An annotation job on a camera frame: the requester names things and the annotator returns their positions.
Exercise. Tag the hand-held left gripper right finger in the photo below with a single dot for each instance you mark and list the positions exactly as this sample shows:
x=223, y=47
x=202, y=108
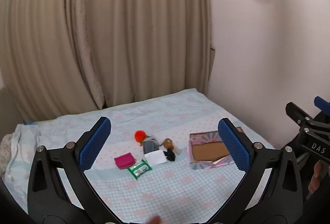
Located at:
x=233, y=146

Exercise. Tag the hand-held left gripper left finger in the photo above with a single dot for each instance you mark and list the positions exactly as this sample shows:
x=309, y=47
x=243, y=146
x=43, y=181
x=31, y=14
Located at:
x=95, y=146

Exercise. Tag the white cloth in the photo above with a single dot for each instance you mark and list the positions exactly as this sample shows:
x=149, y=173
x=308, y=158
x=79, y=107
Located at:
x=156, y=157

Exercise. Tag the beige pleated curtain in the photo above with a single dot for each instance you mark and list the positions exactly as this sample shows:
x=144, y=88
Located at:
x=103, y=33

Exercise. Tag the orange pom-pom doll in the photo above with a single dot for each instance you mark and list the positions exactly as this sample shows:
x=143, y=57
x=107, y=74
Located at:
x=140, y=136

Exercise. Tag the green wet wipes packet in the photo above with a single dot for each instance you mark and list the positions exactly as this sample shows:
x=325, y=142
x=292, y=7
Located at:
x=139, y=169

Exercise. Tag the cardboard box with pink print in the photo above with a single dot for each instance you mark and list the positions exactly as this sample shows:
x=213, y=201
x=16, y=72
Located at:
x=208, y=151

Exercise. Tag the black sock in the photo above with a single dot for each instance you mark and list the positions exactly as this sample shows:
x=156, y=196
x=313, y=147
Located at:
x=170, y=155

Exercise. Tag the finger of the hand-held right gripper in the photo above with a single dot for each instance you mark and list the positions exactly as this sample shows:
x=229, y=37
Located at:
x=321, y=104
x=294, y=111

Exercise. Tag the brown drumstick toy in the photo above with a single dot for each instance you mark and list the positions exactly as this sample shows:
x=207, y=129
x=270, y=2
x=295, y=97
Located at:
x=169, y=144

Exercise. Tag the grey cloth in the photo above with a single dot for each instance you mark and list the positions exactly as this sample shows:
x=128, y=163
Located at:
x=150, y=146

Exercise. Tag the person's right hand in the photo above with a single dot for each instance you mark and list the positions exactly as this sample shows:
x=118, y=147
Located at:
x=315, y=177

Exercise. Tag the light blue patterned bed sheet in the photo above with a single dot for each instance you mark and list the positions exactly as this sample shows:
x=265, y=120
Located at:
x=167, y=187

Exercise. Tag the white fuzzy blanket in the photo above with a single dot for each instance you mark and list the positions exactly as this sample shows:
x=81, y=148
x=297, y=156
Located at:
x=4, y=154

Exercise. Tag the pink pouch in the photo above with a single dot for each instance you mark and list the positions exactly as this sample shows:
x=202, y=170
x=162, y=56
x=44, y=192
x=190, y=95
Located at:
x=125, y=161

